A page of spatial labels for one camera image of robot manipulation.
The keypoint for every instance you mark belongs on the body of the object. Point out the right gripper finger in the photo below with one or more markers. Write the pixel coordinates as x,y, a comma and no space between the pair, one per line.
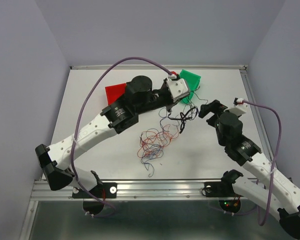
214,118
212,107

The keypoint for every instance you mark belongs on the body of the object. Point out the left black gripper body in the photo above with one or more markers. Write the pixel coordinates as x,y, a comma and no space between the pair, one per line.
159,99

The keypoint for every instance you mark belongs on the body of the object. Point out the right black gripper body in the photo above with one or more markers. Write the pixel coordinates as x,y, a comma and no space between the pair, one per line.
219,135

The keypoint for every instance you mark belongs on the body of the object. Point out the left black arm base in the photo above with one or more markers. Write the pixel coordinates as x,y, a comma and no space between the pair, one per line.
100,191

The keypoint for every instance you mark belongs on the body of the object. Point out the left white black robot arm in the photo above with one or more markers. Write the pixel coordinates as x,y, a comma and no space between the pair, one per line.
57,160

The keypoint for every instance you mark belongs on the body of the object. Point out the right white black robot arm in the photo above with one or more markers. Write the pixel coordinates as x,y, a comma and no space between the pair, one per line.
278,196

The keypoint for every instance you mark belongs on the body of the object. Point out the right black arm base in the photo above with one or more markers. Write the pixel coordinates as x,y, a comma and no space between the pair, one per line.
222,188

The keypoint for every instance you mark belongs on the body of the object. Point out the red plastic bin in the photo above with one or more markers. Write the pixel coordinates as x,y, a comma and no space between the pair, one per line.
113,92

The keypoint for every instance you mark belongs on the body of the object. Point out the green plastic bin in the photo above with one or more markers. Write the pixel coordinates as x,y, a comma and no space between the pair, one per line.
193,81

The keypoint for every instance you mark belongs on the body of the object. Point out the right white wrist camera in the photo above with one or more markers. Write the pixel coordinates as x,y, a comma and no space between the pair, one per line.
239,107

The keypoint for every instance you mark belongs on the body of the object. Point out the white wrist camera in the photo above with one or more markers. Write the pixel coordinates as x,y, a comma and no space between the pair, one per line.
179,89
239,107

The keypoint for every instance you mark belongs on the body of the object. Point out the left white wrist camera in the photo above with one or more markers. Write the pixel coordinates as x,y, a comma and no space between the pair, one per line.
179,89

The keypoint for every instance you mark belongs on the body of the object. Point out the aluminium front rail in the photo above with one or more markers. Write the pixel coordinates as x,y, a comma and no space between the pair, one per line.
131,190

